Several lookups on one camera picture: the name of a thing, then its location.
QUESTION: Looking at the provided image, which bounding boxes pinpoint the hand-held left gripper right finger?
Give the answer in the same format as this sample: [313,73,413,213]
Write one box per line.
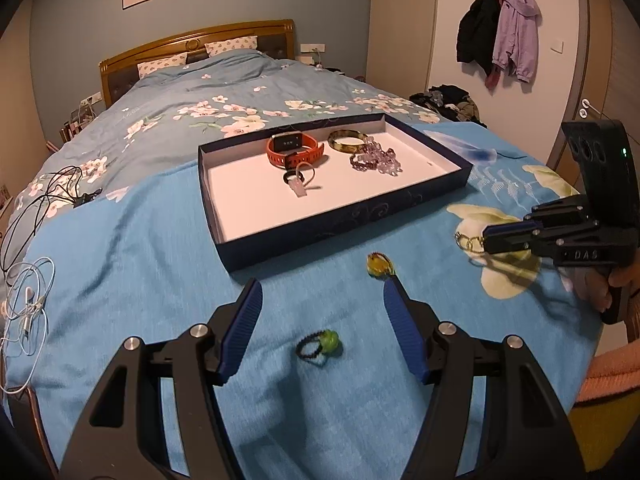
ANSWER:
[384,280,587,480]

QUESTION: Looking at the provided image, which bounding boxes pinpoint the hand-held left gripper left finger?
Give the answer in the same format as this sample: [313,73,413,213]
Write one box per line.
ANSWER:
[57,278,264,480]

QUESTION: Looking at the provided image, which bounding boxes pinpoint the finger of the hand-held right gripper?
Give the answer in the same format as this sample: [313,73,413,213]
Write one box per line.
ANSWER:
[482,225,602,256]
[482,195,599,239]

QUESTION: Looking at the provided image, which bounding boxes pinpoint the gold chain bracelet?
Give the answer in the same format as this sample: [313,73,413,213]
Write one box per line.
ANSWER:
[454,231,486,257]

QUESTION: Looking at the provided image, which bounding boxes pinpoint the amber yellow ring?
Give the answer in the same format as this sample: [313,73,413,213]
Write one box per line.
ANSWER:
[366,252,398,278]

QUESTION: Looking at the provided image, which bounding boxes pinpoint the green bead ring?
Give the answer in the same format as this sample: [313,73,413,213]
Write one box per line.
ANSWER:
[295,330,343,361]

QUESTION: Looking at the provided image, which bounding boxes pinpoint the dark blue shallow box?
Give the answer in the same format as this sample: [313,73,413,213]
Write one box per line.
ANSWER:
[198,112,473,273]

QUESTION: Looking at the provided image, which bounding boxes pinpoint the clear crystal bracelet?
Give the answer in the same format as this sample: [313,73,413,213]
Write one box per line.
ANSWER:
[361,135,404,176]

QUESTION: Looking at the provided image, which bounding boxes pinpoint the purple bead bracelet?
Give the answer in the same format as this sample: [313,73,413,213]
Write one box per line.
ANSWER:
[349,151,387,171]

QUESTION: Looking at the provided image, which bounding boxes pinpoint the black ring with pink charm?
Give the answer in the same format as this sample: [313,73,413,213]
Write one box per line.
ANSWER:
[282,162,321,198]

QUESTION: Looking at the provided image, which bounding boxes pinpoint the amber bangle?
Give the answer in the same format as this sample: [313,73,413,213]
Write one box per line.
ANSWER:
[327,129,368,153]

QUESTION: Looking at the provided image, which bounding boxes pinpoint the orange smartwatch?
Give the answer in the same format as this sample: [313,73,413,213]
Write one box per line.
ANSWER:
[266,131,326,168]

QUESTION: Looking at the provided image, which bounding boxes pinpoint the person's right hand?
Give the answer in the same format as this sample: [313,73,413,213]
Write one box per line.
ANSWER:
[607,260,640,313]

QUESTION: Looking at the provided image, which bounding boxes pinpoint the bright blue flower blanket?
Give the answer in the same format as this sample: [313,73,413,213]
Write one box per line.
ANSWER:
[0,115,601,480]

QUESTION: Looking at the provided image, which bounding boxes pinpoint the pile of dark clothes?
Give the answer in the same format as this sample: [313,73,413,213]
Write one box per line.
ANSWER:
[409,85,488,128]

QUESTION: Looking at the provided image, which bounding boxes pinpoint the wooden door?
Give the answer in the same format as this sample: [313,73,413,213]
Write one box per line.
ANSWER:
[545,0,640,196]

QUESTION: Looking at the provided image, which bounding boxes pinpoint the pink orange cloth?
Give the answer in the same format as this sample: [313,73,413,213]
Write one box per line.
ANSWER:
[575,345,640,406]

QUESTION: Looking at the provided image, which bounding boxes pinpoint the purple jacket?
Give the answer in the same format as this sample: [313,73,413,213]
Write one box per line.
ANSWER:
[485,0,543,91]

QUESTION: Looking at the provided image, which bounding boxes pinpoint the black jacket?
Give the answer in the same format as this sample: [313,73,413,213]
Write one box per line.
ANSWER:
[456,0,502,78]

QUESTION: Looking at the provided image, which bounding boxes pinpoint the white earphones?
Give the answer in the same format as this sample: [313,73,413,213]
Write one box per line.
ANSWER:
[0,257,56,396]

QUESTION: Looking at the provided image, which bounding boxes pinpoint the blue floral duvet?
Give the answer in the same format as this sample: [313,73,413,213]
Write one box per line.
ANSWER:
[0,49,441,281]

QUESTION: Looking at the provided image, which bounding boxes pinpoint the bedside clutter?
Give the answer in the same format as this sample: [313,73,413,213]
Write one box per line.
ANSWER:
[45,100,101,151]

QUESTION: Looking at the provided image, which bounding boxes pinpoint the spotted white pillow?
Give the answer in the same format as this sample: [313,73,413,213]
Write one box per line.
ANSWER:
[137,52,188,79]
[204,36,259,58]

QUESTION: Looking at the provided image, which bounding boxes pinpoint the wooden bed headboard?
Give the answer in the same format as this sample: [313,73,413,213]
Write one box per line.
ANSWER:
[99,19,296,111]

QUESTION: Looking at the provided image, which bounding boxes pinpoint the black cables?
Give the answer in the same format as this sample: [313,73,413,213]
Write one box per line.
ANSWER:
[0,165,103,271]

